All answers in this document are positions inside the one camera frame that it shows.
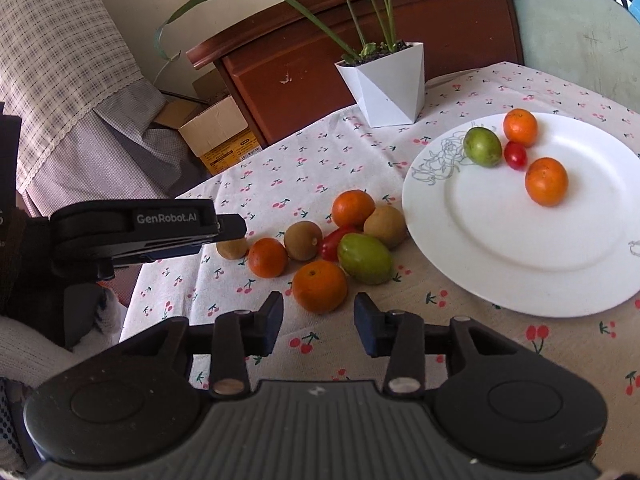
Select white knit garment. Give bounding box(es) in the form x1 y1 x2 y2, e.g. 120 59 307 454
0 317 123 391

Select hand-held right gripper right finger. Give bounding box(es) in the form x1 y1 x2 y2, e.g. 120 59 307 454
353 292 521 397

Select brown wooden cabinet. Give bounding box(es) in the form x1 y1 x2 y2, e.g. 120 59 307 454
186 0 525 147

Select brown kiwi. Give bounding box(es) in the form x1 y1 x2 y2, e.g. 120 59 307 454
284 220 324 262
216 236 249 261
363 205 407 250

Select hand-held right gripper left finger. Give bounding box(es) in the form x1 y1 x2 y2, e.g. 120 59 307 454
119 291 285 400

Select orange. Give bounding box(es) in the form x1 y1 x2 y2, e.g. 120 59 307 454
503 108 538 148
332 189 376 229
525 157 569 207
292 260 349 315
248 237 289 279

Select checked grey cloth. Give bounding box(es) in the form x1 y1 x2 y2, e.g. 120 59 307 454
0 0 211 216

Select white faceted plant pot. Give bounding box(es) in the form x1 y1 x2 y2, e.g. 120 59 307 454
334 41 426 129

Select green jujube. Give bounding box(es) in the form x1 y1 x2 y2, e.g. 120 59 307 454
463 127 502 168
338 233 393 286

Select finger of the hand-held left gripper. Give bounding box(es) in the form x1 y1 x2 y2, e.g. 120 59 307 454
215 213 247 242

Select red cherry tomato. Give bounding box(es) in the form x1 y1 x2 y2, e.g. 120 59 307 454
503 141 528 170

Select grey-green chair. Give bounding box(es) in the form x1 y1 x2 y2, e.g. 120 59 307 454
510 0 640 111

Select open cardboard box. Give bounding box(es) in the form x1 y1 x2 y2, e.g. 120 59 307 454
152 70 263 176

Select white plate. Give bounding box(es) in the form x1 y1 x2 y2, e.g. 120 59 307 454
402 111 640 319

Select cherry print tablecloth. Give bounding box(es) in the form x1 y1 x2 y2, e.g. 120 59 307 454
119 61 640 411

